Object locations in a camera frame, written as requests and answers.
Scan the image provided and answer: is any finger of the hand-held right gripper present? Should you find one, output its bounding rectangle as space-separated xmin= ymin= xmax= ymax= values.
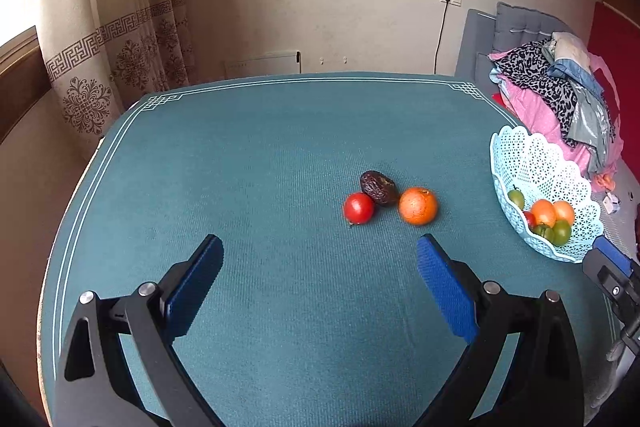
xmin=592 ymin=236 xmax=640 ymax=280
xmin=583 ymin=249 xmax=632 ymax=308

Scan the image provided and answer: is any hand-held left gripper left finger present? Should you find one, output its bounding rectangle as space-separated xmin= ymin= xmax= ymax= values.
xmin=52 ymin=234 xmax=224 ymax=427

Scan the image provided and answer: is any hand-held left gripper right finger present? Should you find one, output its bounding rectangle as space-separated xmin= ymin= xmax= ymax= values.
xmin=416 ymin=234 xmax=586 ymax=427

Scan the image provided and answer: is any smooth orange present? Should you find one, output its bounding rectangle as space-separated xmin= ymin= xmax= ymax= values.
xmin=554 ymin=200 xmax=576 ymax=226

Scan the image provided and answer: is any rough-skinned orange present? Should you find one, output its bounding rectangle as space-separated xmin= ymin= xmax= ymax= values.
xmin=531 ymin=199 xmax=557 ymax=229

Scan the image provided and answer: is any small tangerine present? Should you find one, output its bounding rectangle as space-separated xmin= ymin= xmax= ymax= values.
xmin=398 ymin=187 xmax=439 ymax=227

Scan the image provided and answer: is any light blue plastic basket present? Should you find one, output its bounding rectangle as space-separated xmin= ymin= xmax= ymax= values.
xmin=490 ymin=125 xmax=602 ymax=263

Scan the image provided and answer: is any dark wrinkled avocado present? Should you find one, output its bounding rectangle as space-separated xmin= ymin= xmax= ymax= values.
xmin=360 ymin=170 xmax=400 ymax=208

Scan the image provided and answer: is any shiny grey cloth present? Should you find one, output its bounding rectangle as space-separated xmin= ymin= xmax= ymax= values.
xmin=565 ymin=87 xmax=618 ymax=175

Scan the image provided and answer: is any pile of clothes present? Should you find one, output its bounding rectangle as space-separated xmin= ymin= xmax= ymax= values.
xmin=487 ymin=49 xmax=626 ymax=180

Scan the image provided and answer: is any pale blue cloth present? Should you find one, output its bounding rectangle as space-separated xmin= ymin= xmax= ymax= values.
xmin=542 ymin=44 xmax=606 ymax=95

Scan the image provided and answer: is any white cloth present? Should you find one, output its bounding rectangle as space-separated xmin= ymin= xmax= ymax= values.
xmin=550 ymin=32 xmax=593 ymax=68

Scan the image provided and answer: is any grey padded headboard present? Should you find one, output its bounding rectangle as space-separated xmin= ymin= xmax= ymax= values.
xmin=454 ymin=2 xmax=576 ymax=82

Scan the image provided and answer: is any beige patterned curtain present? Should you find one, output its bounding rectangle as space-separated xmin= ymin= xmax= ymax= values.
xmin=37 ymin=0 xmax=198 ymax=138

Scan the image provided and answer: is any red wall panel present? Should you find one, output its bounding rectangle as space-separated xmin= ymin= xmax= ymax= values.
xmin=587 ymin=2 xmax=640 ymax=188

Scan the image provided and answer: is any white wall radiator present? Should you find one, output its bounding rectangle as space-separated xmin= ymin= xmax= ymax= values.
xmin=223 ymin=52 xmax=302 ymax=78

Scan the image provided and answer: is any black power cable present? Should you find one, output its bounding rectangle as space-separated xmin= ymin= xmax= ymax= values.
xmin=432 ymin=0 xmax=449 ymax=75

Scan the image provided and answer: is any window with brown frame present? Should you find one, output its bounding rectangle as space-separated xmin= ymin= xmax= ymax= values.
xmin=0 ymin=0 xmax=51 ymax=142

